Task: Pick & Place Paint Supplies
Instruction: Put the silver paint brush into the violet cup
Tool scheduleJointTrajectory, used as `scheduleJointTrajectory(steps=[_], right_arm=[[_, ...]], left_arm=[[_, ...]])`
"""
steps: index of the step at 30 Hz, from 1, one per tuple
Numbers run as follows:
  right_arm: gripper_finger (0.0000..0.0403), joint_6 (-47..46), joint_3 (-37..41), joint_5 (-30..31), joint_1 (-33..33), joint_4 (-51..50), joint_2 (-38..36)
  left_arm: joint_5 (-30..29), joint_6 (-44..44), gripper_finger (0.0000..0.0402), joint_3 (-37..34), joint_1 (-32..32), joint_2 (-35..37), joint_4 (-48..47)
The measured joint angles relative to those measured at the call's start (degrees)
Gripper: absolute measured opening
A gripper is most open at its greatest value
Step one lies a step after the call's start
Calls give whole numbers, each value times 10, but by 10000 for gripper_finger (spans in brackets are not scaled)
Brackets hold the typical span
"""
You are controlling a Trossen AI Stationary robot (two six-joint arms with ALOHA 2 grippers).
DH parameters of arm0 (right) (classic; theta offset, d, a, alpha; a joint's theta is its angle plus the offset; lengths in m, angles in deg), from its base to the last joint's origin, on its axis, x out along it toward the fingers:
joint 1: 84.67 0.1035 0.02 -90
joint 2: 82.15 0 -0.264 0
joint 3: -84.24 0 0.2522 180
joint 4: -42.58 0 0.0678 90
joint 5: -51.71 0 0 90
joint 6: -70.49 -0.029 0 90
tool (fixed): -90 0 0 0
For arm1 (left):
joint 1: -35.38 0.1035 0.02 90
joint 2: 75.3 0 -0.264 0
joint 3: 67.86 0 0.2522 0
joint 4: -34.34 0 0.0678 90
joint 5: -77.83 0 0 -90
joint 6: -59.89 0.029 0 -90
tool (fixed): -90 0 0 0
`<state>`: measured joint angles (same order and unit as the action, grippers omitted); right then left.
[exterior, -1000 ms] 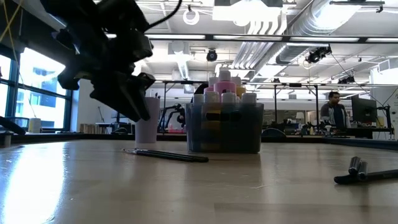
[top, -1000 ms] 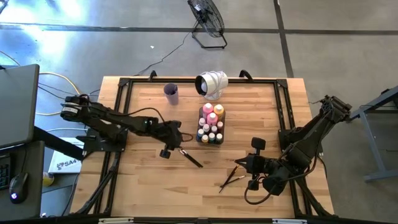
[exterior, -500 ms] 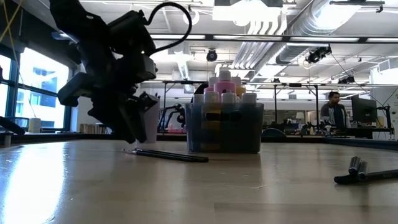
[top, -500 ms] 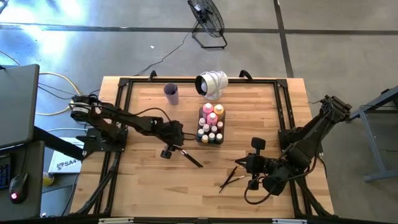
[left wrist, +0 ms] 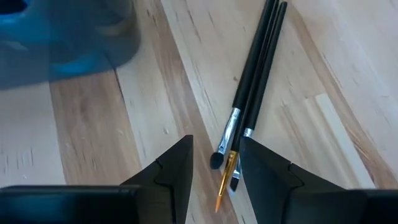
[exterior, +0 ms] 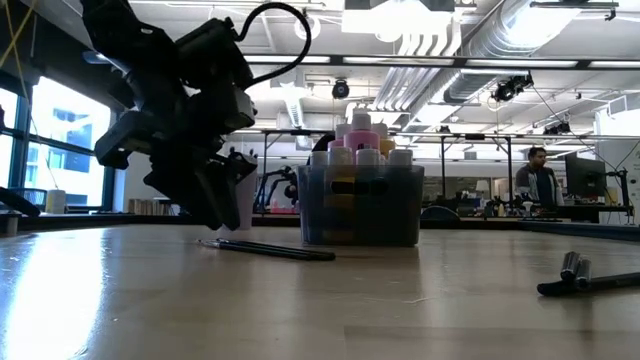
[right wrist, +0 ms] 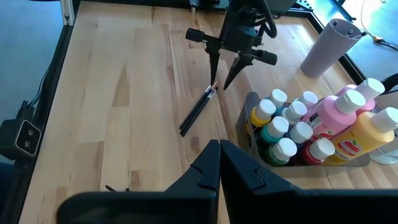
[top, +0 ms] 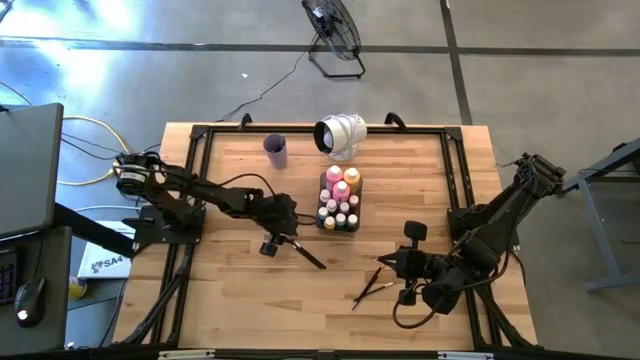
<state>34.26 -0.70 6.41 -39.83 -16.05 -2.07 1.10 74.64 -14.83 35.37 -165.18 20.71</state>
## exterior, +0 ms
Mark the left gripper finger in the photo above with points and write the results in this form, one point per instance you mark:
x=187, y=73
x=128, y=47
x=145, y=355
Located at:
x=231, y=195
x=190, y=185

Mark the green paint bottle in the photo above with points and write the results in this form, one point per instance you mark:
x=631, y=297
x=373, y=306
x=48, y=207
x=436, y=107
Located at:
x=400, y=157

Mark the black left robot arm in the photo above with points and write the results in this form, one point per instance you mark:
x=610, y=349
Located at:
x=130, y=45

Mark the black background robot arm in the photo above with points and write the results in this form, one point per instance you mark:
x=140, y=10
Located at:
x=272, y=185

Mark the lilac plastic cup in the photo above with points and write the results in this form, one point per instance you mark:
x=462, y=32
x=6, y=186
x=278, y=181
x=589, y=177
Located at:
x=248, y=200

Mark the wooden crate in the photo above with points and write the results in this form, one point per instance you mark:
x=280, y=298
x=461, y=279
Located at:
x=142, y=206

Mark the white cylinder container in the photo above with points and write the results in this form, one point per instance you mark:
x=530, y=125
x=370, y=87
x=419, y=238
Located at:
x=56, y=201

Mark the grey translucent plastic bin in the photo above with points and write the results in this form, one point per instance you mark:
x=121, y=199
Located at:
x=360, y=215

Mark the black ceiling spotlight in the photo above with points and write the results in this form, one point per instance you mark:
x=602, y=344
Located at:
x=510, y=87

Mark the person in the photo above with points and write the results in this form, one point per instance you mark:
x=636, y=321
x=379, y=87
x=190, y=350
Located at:
x=537, y=180

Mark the black background workbench equipment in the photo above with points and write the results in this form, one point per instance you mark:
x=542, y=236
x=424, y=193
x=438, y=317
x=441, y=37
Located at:
x=585, y=177

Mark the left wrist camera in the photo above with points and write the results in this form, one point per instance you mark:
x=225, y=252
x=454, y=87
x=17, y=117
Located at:
x=225, y=110

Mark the black ceiling camera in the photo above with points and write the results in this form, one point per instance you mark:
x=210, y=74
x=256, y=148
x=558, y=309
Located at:
x=340, y=89

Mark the silver ventilation duct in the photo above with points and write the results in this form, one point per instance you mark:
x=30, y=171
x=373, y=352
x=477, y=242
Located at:
x=500, y=30

